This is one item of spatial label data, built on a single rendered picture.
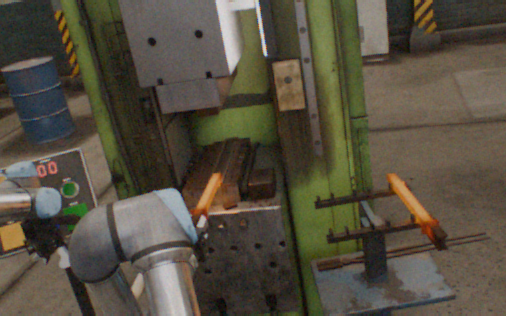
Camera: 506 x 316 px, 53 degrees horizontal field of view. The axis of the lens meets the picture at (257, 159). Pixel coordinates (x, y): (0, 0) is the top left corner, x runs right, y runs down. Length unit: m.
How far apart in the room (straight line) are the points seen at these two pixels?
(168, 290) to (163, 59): 0.90
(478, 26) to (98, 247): 7.04
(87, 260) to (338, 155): 1.10
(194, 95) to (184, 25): 0.22
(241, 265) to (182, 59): 0.75
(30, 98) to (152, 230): 5.37
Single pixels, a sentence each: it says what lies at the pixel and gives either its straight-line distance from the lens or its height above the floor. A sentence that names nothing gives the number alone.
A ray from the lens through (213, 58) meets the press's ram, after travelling 1.62.
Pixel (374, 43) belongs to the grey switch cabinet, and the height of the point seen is 0.25.
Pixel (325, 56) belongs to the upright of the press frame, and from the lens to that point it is 1.74.
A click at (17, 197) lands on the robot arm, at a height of 1.29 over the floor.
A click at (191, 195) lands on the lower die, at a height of 0.96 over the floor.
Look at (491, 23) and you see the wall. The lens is 7.71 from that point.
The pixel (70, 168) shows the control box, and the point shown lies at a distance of 1.82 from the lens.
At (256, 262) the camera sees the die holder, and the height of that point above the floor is 0.70.
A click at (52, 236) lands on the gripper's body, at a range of 1.59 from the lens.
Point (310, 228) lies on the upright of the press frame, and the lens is 1.99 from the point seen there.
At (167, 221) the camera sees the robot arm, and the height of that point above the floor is 1.30.
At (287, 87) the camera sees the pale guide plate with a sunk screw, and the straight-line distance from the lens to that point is 1.74.
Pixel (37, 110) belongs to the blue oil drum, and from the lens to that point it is 6.29.
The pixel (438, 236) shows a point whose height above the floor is 0.96.
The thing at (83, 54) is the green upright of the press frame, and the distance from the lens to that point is 1.90.
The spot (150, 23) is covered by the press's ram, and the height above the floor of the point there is 1.56.
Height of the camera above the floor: 1.74
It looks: 23 degrees down
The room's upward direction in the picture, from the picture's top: 10 degrees counter-clockwise
